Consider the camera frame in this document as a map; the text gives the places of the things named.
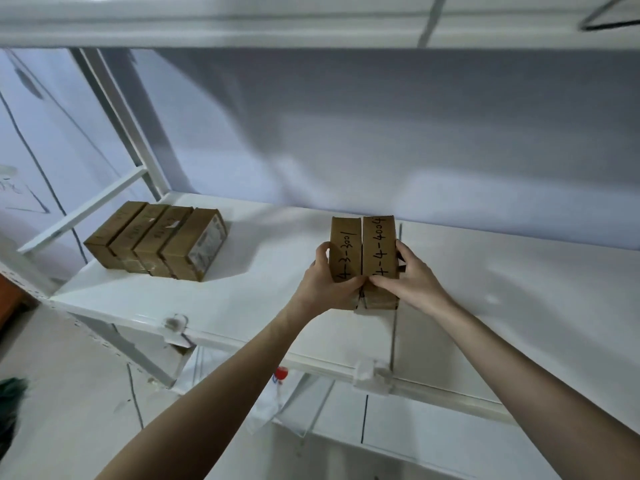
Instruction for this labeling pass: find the person's right hand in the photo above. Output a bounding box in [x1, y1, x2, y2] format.
[369, 239, 454, 321]

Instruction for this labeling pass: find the person's left hand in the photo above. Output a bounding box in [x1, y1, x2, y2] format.
[289, 242, 369, 319]

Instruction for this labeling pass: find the narrow handwritten cardboard box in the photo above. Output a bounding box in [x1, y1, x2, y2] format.
[330, 217, 363, 311]

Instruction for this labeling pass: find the wide handwritten cardboard box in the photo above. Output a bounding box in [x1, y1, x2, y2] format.
[361, 216, 402, 311]

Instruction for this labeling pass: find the person's left forearm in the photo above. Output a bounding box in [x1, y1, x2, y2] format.
[95, 302, 313, 480]

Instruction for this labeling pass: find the person's right forearm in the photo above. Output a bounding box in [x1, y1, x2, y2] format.
[432, 301, 640, 480]

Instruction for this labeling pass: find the clear plastic label holder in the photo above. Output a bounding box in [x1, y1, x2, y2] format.
[351, 358, 397, 396]
[161, 314, 197, 351]

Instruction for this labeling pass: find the white metal shelving rack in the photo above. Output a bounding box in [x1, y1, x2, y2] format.
[0, 0, 640, 480]

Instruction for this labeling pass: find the clear plastic sheet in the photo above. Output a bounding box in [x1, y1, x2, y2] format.
[244, 369, 337, 439]

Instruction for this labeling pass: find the cardboard box with white label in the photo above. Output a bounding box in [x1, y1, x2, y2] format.
[159, 208, 230, 283]

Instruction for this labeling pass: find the brown cardboard box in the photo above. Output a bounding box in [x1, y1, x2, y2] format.
[108, 203, 170, 274]
[133, 205, 195, 279]
[83, 201, 149, 270]

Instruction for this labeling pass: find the brown wooden object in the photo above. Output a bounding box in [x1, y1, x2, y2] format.
[0, 274, 27, 331]

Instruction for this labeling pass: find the dark green object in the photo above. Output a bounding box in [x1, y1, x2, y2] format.
[0, 377, 30, 461]

